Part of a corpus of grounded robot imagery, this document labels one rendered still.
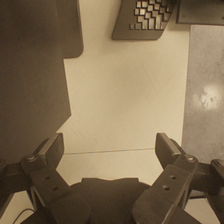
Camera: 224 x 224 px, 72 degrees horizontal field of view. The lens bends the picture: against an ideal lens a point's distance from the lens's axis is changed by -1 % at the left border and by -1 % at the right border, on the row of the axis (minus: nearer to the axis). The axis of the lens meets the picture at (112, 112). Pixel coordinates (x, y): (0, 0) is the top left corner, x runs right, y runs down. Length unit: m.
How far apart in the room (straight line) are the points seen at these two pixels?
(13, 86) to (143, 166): 0.58
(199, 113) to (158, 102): 1.02
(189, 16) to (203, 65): 0.97
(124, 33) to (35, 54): 0.32
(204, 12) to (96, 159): 0.60
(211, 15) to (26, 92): 0.51
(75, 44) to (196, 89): 1.16
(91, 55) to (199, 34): 1.07
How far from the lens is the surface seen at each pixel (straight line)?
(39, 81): 0.26
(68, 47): 0.54
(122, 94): 0.55
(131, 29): 0.53
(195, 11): 0.56
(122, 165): 0.67
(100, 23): 0.55
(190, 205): 1.86
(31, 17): 0.28
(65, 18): 0.55
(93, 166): 0.67
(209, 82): 1.54
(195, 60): 1.46
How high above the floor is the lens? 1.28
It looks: 72 degrees down
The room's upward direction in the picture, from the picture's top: 177 degrees clockwise
